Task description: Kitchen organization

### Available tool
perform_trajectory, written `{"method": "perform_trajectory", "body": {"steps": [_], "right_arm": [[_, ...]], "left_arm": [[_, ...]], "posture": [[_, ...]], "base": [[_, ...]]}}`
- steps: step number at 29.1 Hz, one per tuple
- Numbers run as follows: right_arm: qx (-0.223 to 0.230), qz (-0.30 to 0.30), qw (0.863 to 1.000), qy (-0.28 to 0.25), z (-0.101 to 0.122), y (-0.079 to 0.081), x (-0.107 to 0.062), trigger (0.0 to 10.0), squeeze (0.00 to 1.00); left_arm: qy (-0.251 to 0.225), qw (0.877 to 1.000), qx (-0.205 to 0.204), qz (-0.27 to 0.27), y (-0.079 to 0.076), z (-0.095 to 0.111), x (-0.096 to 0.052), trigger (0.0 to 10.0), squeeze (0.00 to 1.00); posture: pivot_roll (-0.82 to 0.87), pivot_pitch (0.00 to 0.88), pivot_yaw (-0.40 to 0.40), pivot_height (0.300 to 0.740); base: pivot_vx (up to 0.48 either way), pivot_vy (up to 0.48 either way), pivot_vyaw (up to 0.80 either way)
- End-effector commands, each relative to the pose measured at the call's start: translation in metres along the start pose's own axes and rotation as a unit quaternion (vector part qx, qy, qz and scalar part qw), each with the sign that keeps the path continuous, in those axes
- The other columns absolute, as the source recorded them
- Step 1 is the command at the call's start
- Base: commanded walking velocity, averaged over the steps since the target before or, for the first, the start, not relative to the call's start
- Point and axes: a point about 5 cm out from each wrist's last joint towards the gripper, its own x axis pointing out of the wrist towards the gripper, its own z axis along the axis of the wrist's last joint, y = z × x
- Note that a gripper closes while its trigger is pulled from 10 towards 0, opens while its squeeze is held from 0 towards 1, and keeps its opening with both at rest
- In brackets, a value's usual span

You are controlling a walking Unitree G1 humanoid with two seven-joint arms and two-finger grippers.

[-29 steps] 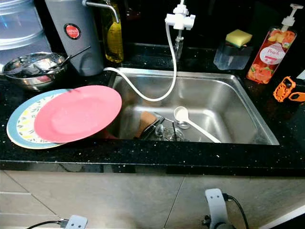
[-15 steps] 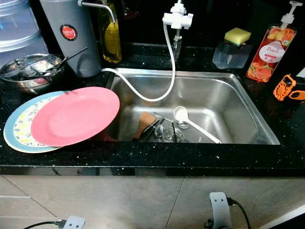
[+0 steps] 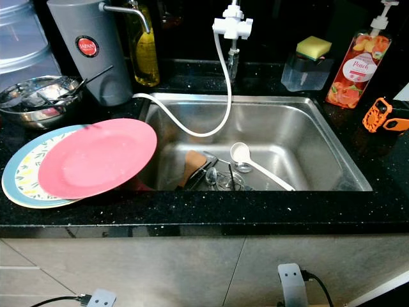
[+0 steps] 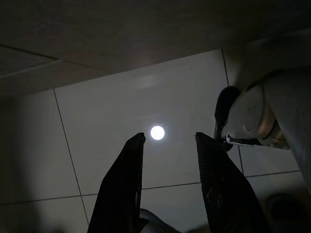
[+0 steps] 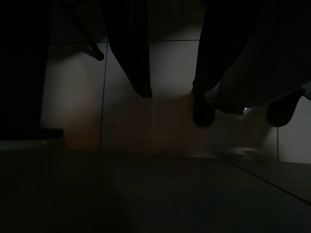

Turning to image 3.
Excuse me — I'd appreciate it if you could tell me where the floral plate blue rim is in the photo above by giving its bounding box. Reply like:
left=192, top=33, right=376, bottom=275
left=1, top=125, right=87, bottom=209

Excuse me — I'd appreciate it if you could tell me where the pink plate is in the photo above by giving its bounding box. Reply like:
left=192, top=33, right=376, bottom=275
left=38, top=118, right=158, bottom=200

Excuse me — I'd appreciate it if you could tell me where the wooden spatula black handle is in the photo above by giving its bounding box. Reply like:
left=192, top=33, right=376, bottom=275
left=177, top=150, right=215, bottom=191

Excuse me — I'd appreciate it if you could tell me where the white ladle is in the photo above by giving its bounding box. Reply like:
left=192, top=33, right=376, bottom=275
left=230, top=142, right=296, bottom=192

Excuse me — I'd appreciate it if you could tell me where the steel bowl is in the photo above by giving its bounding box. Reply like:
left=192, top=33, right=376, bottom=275
left=0, top=75, right=84, bottom=130

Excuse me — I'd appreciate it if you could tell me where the grey water filter canister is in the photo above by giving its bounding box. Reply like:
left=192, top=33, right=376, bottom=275
left=46, top=0, right=152, bottom=107

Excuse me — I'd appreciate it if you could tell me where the yellow oil bottle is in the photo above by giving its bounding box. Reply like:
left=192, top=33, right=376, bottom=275
left=127, top=0, right=160, bottom=88

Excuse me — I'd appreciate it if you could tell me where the white faucet head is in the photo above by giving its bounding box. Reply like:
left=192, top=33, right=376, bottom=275
left=212, top=0, right=254, bottom=83

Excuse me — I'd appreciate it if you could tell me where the stainless steel sink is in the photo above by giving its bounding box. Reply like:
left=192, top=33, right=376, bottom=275
left=137, top=93, right=373, bottom=193

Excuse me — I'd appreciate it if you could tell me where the yellow green sponge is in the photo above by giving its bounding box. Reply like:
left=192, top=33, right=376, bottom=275
left=296, top=36, right=333, bottom=61

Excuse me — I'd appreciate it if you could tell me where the peach dish soap bottle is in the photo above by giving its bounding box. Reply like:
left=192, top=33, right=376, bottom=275
left=325, top=0, right=392, bottom=109

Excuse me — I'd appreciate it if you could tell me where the orange black gadget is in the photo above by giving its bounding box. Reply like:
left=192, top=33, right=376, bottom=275
left=362, top=97, right=409, bottom=134

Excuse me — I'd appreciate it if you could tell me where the white edged dark cabinet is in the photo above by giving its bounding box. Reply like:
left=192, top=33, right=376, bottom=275
left=345, top=272, right=409, bottom=307

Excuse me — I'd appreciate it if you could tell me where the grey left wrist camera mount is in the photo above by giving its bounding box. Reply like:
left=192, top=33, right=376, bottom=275
left=88, top=289, right=118, bottom=307

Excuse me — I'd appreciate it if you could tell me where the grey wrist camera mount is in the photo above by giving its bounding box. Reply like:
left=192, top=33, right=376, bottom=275
left=88, top=289, right=118, bottom=307
left=277, top=263, right=309, bottom=307

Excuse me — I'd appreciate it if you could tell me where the white faucet hose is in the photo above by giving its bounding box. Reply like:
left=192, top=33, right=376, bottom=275
left=132, top=31, right=233, bottom=138

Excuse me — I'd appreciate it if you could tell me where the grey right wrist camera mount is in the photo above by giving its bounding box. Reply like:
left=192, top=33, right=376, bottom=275
left=277, top=263, right=309, bottom=307

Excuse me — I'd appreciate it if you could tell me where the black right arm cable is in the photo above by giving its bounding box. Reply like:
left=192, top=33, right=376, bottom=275
left=302, top=271, right=334, bottom=307

